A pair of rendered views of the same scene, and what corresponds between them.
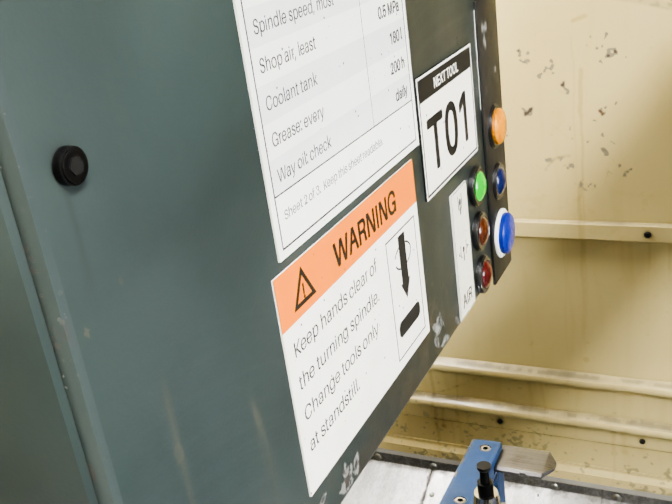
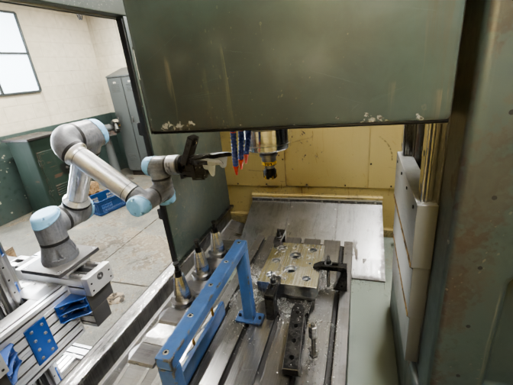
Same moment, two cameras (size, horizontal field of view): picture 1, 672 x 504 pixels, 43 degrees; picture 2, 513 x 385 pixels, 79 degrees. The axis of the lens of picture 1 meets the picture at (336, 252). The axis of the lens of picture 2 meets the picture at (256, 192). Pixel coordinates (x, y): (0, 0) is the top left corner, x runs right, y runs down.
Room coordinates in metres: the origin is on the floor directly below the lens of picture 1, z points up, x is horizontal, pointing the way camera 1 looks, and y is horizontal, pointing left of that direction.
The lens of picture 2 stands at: (1.42, -0.01, 1.75)
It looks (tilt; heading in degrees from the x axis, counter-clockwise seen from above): 22 degrees down; 171
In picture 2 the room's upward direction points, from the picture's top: 6 degrees counter-clockwise
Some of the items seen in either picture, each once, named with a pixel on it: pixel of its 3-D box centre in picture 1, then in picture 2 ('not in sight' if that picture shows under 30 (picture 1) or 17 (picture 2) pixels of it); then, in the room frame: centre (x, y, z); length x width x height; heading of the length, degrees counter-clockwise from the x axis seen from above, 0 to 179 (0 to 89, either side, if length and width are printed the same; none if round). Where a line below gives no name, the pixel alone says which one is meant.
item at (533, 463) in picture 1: (527, 462); (144, 354); (0.89, -0.20, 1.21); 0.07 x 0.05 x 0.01; 62
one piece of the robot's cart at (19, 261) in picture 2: not in sight; (15, 266); (-0.11, -1.02, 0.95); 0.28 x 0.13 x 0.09; 62
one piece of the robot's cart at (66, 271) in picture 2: not in sight; (60, 263); (0.05, -0.74, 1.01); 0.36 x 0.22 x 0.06; 62
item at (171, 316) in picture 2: not in sight; (172, 315); (0.79, -0.15, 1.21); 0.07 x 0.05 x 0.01; 62
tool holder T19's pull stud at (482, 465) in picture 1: (484, 478); (176, 269); (0.74, -0.12, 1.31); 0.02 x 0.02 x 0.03
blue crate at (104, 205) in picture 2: not in sight; (109, 199); (-3.31, -1.54, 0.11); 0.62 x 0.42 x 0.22; 136
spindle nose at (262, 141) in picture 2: not in sight; (266, 129); (0.42, 0.20, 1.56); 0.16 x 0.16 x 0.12
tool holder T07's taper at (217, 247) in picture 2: not in sight; (216, 241); (0.55, -0.02, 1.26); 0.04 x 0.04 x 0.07
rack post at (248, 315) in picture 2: not in sight; (246, 286); (0.53, 0.06, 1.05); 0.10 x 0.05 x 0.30; 62
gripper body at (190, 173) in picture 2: not in sight; (194, 166); (0.28, -0.05, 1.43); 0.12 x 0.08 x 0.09; 61
